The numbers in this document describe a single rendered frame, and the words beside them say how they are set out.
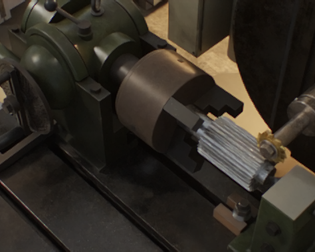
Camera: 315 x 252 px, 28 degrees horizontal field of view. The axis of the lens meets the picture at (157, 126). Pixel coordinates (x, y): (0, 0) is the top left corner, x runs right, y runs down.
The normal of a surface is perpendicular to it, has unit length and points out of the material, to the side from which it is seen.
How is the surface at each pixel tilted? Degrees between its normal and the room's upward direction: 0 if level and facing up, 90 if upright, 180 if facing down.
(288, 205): 0
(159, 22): 0
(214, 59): 0
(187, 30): 90
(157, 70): 9
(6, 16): 90
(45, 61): 27
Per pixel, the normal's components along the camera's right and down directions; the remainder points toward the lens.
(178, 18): -0.71, 0.53
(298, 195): 0.00, -0.65
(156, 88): -0.33, -0.33
